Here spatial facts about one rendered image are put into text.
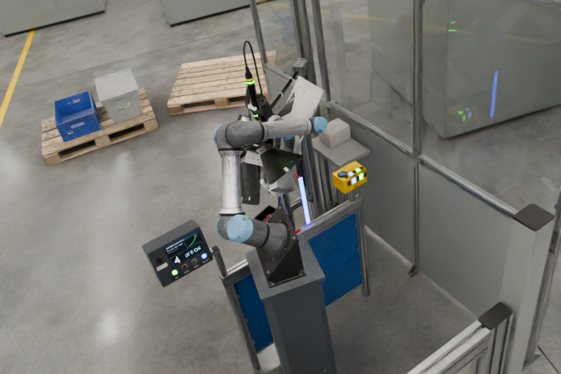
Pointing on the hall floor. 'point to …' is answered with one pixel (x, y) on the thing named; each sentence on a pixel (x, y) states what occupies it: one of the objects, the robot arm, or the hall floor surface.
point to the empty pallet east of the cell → (214, 83)
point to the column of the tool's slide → (315, 85)
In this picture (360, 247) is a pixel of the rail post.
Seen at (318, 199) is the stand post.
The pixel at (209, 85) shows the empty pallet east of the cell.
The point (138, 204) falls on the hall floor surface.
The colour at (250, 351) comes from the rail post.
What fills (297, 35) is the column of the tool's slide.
